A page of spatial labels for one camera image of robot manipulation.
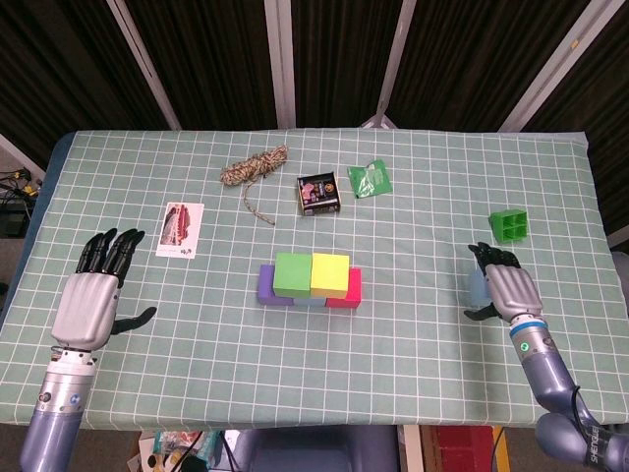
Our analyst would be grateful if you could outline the green checkered tablecloth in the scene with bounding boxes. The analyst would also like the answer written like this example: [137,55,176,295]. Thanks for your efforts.
[0,128,629,434]

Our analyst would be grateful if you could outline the red box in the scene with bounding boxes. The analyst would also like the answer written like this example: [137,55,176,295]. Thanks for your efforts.
[434,425,495,472]

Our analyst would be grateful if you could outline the yellow black cable bundle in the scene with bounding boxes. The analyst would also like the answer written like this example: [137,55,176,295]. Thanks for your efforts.
[0,166,44,199]

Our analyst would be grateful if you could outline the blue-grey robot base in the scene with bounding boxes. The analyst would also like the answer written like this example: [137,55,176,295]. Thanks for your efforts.
[235,425,399,472]

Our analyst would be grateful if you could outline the white postcard with red picture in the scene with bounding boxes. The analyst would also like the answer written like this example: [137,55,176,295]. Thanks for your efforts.
[155,202,205,260]

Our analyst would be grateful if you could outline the white table leg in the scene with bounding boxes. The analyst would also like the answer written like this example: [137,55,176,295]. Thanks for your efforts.
[402,425,425,472]

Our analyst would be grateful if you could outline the green foil packet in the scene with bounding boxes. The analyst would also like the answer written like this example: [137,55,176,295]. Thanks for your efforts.
[347,159,394,201]

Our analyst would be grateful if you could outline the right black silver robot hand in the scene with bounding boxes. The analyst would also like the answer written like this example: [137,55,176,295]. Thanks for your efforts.
[464,242,543,328]

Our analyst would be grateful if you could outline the green foam cube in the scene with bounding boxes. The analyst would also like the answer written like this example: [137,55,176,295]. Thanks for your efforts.
[272,252,314,300]

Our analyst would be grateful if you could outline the dark pleated curtain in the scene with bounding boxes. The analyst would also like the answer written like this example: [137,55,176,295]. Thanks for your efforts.
[0,0,629,237]

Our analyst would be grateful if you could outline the pink foam cube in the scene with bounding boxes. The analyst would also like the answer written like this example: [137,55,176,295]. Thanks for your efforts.
[325,267,363,310]

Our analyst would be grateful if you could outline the purple foam cube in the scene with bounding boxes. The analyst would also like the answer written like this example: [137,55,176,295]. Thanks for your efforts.
[257,264,295,307]

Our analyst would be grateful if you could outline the green plastic grid tray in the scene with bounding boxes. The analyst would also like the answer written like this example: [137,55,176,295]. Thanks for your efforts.
[487,208,531,246]

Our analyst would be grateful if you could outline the braided multicolour rope bundle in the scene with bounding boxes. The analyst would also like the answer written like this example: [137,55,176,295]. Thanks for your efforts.
[219,144,290,226]

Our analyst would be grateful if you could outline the yellow foam cube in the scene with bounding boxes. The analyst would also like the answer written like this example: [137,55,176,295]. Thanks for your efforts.
[310,253,351,299]

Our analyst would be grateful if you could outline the small black box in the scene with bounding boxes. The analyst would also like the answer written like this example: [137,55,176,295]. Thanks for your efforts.
[296,170,342,217]

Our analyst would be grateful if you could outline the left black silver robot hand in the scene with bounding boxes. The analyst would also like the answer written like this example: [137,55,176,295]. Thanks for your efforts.
[51,228,158,351]

